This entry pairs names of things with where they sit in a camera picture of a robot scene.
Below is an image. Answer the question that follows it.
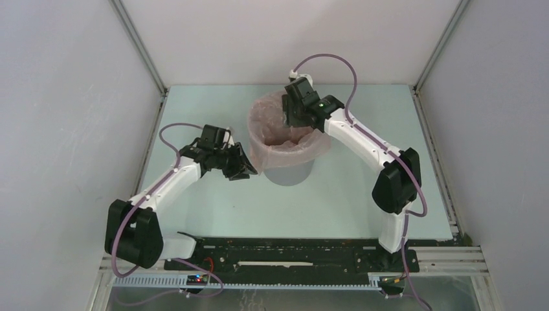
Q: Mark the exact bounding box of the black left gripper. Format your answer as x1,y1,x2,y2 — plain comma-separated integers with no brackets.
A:
213,142,257,181

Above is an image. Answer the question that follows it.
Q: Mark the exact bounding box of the pink plastic trash bag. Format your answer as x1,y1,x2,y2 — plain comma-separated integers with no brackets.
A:
247,91,331,174

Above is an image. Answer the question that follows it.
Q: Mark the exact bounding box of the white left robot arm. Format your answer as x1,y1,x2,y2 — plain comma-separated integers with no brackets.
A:
104,124,258,278

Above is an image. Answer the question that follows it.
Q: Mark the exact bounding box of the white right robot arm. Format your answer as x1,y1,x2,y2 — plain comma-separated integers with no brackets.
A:
282,75,425,271

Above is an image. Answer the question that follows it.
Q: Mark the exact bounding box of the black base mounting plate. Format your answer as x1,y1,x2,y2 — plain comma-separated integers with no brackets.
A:
187,237,420,284

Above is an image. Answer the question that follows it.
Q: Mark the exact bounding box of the left controller board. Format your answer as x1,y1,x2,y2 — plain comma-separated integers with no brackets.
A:
185,274,209,286

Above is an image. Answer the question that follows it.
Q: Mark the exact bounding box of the controller board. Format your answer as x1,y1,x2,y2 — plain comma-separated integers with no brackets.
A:
185,274,209,286
379,275,407,284

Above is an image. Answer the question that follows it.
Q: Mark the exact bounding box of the right controller board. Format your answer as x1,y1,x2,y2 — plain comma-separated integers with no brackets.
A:
379,275,407,284

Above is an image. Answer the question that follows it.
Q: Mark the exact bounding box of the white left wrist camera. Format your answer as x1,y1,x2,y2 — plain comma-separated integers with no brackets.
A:
223,127,234,147

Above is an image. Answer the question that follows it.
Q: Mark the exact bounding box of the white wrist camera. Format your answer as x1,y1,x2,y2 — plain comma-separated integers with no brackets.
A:
223,127,234,147
288,71,314,89

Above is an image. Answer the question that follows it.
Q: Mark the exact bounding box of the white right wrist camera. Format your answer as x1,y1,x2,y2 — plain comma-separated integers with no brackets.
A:
288,71,314,89

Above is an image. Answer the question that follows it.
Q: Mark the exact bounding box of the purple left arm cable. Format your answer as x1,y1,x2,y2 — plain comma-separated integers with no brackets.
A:
111,122,205,279

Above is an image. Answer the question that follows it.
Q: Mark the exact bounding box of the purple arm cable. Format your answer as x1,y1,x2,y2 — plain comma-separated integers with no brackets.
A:
291,53,429,254
111,122,205,279

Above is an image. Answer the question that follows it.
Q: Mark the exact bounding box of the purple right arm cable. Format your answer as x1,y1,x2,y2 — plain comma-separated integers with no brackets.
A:
291,53,429,254

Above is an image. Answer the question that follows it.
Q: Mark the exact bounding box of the grey slotted cable duct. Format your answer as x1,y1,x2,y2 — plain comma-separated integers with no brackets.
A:
112,273,404,291

